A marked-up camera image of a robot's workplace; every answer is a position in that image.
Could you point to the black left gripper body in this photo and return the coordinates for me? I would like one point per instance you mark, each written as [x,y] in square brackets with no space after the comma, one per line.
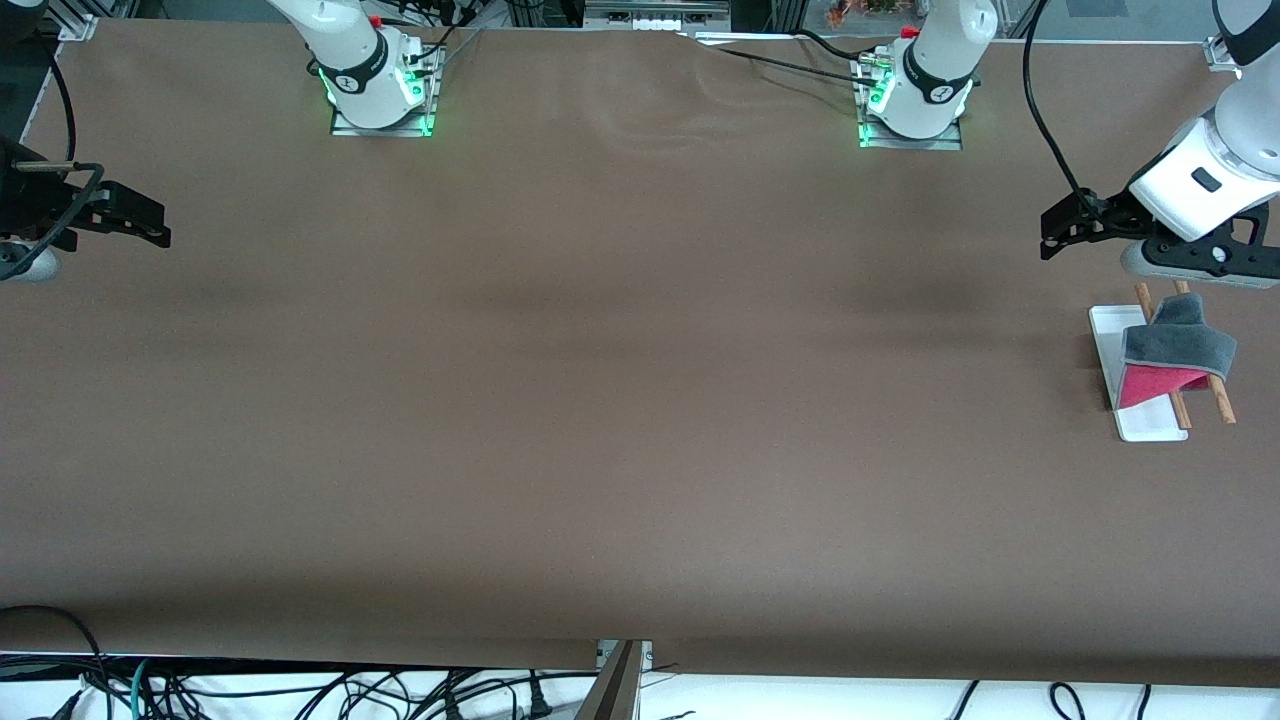
[1112,212]

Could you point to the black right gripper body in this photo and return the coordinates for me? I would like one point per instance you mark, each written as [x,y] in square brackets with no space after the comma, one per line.
[30,205]

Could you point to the grey towel with red underside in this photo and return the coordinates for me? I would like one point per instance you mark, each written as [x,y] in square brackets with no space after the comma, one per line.
[1180,345]

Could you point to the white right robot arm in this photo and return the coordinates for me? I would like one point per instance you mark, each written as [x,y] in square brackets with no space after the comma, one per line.
[360,60]

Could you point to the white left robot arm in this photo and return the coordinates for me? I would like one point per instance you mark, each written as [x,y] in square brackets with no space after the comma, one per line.
[940,60]

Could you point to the orange object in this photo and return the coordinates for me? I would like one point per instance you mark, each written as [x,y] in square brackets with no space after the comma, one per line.
[850,10]

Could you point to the grey device with white ports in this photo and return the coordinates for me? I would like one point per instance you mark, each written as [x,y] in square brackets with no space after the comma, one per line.
[610,15]

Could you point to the brown wooden beam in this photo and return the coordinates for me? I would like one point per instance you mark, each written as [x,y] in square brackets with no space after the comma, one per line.
[612,690]

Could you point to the black left camera mount bracket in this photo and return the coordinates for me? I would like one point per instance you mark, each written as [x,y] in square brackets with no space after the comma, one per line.
[1180,262]

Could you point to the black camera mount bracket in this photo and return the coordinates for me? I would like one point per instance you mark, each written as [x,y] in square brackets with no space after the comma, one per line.
[1180,262]
[12,262]

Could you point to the black right camera mount bracket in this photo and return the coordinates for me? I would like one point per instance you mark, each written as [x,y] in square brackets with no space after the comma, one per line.
[12,262]

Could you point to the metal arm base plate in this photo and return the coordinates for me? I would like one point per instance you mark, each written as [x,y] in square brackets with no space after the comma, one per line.
[950,142]
[345,128]

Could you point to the aluminium frame corner piece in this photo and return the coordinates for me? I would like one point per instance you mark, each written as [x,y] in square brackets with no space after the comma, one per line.
[1222,55]
[80,27]

